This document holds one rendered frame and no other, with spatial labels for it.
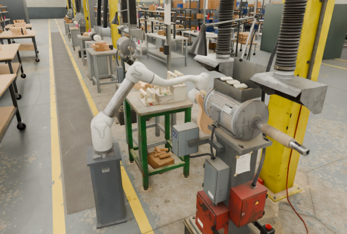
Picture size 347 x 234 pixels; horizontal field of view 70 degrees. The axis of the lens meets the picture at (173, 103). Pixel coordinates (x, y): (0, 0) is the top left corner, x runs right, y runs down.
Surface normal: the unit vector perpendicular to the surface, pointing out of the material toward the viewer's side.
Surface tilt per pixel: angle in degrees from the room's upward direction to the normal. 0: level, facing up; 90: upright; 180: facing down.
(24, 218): 0
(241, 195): 0
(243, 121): 88
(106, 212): 90
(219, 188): 90
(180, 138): 90
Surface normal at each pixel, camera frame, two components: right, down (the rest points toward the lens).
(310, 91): 0.42, 0.34
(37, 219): 0.00, -0.93
